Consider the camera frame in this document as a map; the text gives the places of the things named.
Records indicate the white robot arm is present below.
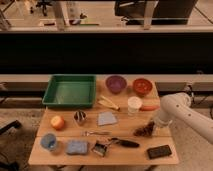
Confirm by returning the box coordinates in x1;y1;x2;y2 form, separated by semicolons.
152;93;213;144

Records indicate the black rectangular block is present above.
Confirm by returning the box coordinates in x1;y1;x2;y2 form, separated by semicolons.
147;145;172;159

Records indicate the yellow banana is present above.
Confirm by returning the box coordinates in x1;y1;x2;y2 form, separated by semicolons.
98;96;120;111

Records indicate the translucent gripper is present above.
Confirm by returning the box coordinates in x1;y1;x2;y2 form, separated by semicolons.
150;118;167;135

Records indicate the blue sponge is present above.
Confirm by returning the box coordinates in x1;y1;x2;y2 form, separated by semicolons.
66;140;88;155

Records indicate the orange carrot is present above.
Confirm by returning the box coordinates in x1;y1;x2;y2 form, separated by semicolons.
140;105;159;111

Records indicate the blue plastic cup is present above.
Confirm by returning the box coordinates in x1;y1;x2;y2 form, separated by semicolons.
40;133;57;151

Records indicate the red bowl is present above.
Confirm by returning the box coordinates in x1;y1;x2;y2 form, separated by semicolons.
133;78;153;96

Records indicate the purple bowl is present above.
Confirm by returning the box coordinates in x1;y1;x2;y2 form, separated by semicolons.
105;75;127;94

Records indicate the white paper cup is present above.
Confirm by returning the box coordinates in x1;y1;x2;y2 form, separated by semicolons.
127;96;142;115

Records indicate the small metal cup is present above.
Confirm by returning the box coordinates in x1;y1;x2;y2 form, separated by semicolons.
74;110;86;126

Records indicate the green plastic tray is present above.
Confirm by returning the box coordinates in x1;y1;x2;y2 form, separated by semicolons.
42;74;96;108

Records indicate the orange fruit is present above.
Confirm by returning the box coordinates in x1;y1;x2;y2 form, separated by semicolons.
50;115;65;130

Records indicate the dark grape bunch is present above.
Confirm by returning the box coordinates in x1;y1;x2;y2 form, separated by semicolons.
133;121;155;137

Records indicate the black binder clip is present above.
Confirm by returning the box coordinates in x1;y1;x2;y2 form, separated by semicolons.
92;141;108;157

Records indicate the blue cloth square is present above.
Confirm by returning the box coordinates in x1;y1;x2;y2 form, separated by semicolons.
98;112;117;126

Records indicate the wooden folding table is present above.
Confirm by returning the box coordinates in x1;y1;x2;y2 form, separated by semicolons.
29;80;179;165

